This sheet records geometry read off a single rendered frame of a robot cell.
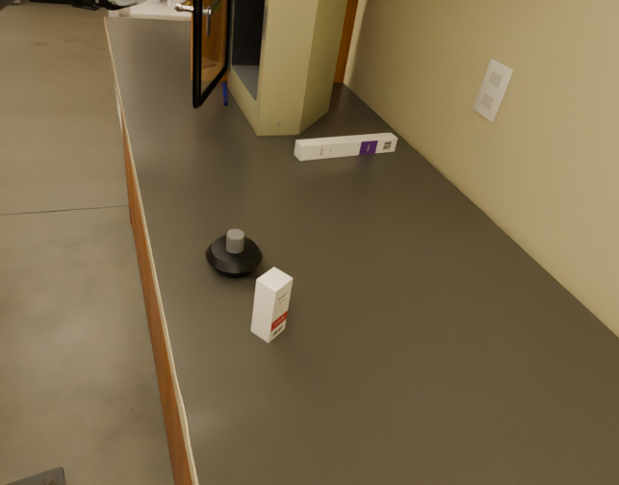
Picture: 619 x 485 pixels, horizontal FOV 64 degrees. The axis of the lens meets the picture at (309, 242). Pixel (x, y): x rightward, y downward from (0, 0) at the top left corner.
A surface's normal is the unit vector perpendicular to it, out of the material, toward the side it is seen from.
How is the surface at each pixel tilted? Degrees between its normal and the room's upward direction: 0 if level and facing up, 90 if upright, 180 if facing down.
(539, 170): 90
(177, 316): 0
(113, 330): 0
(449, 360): 0
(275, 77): 90
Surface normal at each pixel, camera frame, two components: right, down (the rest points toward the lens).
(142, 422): 0.15, -0.79
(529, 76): -0.93, 0.11
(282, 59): 0.35, 0.60
